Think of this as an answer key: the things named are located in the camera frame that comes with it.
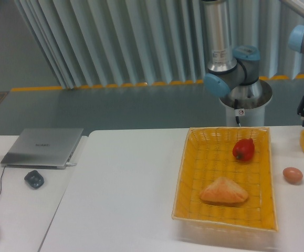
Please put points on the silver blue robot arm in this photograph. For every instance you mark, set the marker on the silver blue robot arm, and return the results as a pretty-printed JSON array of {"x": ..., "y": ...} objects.
[{"x": 233, "y": 72}]

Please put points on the brown egg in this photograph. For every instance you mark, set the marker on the brown egg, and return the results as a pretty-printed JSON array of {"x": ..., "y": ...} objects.
[{"x": 292, "y": 175}]

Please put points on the triangular bread slice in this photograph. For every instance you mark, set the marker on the triangular bread slice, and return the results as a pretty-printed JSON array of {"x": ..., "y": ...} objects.
[{"x": 224, "y": 190}]

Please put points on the white laptop charger plug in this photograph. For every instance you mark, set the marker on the white laptop charger plug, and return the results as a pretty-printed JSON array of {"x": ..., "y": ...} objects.
[{"x": 70, "y": 164}]

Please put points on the silver closed laptop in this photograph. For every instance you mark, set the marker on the silver closed laptop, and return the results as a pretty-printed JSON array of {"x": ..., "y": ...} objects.
[{"x": 49, "y": 148}]

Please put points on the red bell pepper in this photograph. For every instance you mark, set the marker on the red bell pepper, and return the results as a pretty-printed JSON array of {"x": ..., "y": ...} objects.
[{"x": 244, "y": 149}]

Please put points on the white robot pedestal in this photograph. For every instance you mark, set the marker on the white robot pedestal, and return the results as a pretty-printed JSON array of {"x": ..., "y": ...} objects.
[{"x": 245, "y": 117}]

